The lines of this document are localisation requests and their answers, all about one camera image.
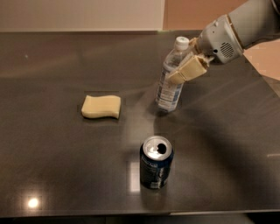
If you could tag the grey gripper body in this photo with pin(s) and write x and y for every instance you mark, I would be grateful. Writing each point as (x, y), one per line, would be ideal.
(218, 40)

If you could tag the yellow sponge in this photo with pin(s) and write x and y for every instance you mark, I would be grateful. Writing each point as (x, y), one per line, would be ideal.
(101, 106)

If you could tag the dark blue pepsi can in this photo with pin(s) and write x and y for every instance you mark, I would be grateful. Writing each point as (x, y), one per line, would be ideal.
(156, 155)

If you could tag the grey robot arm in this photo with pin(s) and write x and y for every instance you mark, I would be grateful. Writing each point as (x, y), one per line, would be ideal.
(255, 21)

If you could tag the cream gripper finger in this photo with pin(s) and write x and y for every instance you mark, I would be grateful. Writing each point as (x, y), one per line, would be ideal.
(190, 68)
(193, 45)

